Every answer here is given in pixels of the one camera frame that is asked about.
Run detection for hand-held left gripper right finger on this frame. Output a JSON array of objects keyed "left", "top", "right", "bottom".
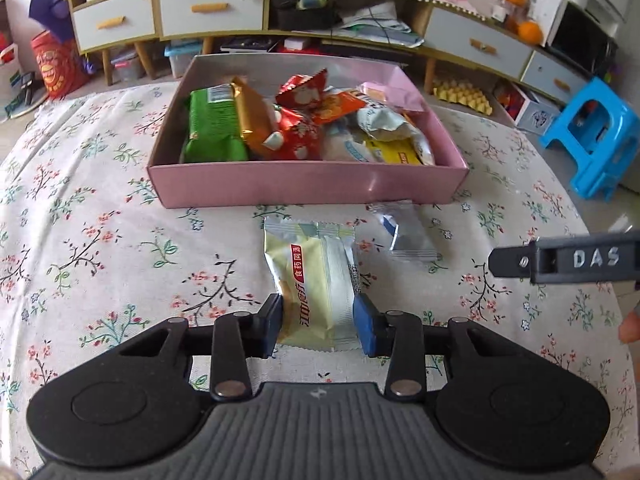
[{"left": 352, "top": 294, "right": 521, "bottom": 401}]

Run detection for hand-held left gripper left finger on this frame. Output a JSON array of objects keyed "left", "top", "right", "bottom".
[{"left": 120, "top": 292, "right": 285, "bottom": 402}]

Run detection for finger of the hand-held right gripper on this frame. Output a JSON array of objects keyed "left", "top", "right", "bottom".
[{"left": 489, "top": 232, "right": 640, "bottom": 286}]

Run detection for pale yellow snack packet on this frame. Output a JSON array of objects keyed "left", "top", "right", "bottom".
[{"left": 262, "top": 216, "right": 368, "bottom": 351}]

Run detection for silver blue snack packet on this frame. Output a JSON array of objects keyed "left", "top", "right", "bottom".
[{"left": 367, "top": 200, "right": 443, "bottom": 263}]

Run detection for pink cardboard box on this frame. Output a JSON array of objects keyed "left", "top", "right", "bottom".
[{"left": 146, "top": 55, "right": 470, "bottom": 209}]

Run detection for clear white blue snack packet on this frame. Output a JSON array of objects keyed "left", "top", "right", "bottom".
[{"left": 322, "top": 125, "right": 373, "bottom": 161}]

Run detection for person's right hand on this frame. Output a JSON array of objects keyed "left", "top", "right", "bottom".
[{"left": 618, "top": 305, "right": 640, "bottom": 346}]

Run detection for white printed carton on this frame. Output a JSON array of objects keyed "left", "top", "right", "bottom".
[{"left": 515, "top": 92, "right": 561, "bottom": 133}]

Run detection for blue plastic stool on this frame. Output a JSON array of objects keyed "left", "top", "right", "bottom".
[{"left": 539, "top": 76, "right": 640, "bottom": 203}]

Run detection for yellow foam egg crate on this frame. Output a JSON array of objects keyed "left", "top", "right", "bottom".
[{"left": 432, "top": 77, "right": 493, "bottom": 113}]

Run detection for red white candy packet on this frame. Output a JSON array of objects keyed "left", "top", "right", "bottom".
[
  {"left": 272, "top": 107, "right": 323, "bottom": 161},
  {"left": 275, "top": 69, "right": 331, "bottom": 111}
]

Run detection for white grey snack packet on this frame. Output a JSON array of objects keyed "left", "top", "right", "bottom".
[{"left": 356, "top": 105, "right": 436, "bottom": 166}]

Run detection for floral printed tablecloth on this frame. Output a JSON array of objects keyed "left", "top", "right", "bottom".
[{"left": 0, "top": 82, "right": 640, "bottom": 480}]

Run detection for green snack packet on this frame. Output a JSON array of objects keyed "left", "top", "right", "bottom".
[{"left": 180, "top": 86, "right": 251, "bottom": 163}]

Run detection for gold snack packet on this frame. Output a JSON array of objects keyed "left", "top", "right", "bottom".
[{"left": 230, "top": 76, "right": 281, "bottom": 158}]

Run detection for black microwave oven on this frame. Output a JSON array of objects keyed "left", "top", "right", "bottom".
[{"left": 545, "top": 0, "right": 621, "bottom": 78}]

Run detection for orange snack packet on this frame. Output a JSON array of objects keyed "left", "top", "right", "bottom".
[{"left": 312, "top": 89, "right": 368, "bottom": 126}]

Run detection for low wooden television cabinet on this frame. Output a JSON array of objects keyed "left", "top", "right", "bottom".
[{"left": 265, "top": 0, "right": 596, "bottom": 106}]

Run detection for pink snack packet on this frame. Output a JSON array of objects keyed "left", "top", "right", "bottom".
[{"left": 357, "top": 80, "right": 428, "bottom": 113}]

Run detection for blue lid storage bin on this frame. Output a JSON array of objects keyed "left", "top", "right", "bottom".
[{"left": 165, "top": 42, "right": 203, "bottom": 78}]

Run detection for black keyboard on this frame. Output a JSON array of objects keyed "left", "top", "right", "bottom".
[{"left": 220, "top": 37, "right": 278, "bottom": 53}]

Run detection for small clear storage bin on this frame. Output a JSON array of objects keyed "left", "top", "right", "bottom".
[{"left": 112, "top": 50, "right": 146, "bottom": 81}]

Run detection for white green plastic bags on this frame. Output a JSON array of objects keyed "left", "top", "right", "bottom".
[{"left": 340, "top": 2, "right": 426, "bottom": 48}]

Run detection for black bag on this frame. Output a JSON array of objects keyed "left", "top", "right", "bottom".
[{"left": 270, "top": 0, "right": 341, "bottom": 31}]

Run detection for tall wooden cabinet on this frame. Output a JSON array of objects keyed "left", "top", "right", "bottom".
[{"left": 65, "top": 0, "right": 268, "bottom": 86}]

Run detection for purple hat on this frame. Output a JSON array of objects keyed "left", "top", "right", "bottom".
[{"left": 28, "top": 0, "right": 76, "bottom": 43}]

